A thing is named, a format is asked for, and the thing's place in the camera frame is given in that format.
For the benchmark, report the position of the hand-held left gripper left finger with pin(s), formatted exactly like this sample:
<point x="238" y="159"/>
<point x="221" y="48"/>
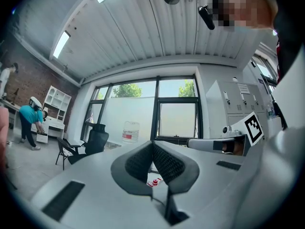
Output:
<point x="100" y="187"/>

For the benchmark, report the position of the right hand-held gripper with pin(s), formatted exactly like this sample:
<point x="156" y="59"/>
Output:
<point x="255" y="128"/>

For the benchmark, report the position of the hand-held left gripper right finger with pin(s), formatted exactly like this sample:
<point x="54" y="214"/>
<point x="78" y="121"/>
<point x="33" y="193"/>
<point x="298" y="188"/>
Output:
<point x="209" y="187"/>

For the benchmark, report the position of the grey clothes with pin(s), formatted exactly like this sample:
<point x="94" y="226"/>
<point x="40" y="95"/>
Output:
<point x="281" y="175"/>

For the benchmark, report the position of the black mesh office chair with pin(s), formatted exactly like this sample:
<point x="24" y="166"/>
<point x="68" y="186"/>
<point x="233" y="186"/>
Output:
<point x="96" y="139"/>

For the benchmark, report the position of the small dark chair patterned cushion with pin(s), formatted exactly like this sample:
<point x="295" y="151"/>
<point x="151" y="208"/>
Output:
<point x="65" y="149"/>

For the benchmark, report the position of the clear water jug red cap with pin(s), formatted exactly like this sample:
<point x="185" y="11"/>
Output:
<point x="155" y="182"/>

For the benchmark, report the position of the grey metal locker cabinet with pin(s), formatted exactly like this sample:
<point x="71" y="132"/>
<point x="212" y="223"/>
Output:
<point x="234" y="99"/>

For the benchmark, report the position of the large water bottle red label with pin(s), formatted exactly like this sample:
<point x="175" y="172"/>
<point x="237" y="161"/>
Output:
<point x="130" y="132"/>

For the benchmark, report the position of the white desk with drawers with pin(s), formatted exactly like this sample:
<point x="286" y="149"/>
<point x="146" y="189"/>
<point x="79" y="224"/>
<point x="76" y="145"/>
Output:
<point x="56" y="128"/>

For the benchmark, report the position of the white shelf hutch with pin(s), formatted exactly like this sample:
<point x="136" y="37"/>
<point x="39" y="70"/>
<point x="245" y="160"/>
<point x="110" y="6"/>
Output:
<point x="57" y="101"/>

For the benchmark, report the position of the pink padded armchair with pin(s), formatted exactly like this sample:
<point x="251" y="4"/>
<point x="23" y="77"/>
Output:
<point x="3" y="132"/>

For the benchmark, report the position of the white side desk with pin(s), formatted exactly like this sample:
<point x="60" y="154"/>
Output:
<point x="13" y="107"/>

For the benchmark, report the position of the black desk lamp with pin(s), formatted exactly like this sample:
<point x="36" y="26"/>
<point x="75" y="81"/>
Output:
<point x="16" y="91"/>

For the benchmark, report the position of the person's black red jersey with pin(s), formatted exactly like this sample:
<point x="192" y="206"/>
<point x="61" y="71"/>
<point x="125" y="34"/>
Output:
<point x="290" y="44"/>

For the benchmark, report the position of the person's head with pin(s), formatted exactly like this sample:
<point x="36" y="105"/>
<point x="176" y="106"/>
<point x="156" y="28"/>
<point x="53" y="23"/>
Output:
<point x="250" y="8"/>

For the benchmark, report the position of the black window frame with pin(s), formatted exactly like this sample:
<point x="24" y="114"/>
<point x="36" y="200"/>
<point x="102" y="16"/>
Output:
<point x="156" y="104"/>

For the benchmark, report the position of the black head-mounted camera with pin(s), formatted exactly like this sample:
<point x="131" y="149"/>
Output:
<point x="206" y="18"/>

